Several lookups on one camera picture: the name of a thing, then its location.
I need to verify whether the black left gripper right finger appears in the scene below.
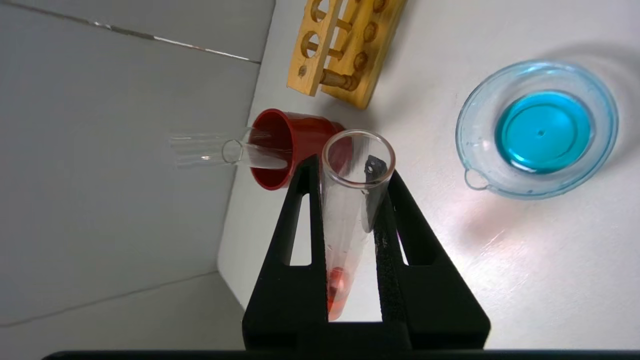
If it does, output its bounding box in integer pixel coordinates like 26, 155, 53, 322
364, 154, 492, 326

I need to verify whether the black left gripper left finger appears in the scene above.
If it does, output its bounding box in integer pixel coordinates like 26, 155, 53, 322
242, 154, 331, 326

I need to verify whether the red pigment glass test tube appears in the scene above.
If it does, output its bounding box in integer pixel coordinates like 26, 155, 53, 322
321, 129, 397, 322

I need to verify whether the blue pigment glass test tube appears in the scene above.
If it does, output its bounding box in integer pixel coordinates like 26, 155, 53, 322
221, 137, 290, 171

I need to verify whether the wooden test tube rack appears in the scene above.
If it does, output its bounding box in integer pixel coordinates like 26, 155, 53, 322
286, 0, 408, 111

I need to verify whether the dark red plastic cup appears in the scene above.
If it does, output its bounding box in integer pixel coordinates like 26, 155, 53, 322
248, 108, 347, 192

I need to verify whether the clear glass beaker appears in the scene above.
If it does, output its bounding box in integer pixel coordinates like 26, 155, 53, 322
455, 60, 620, 201

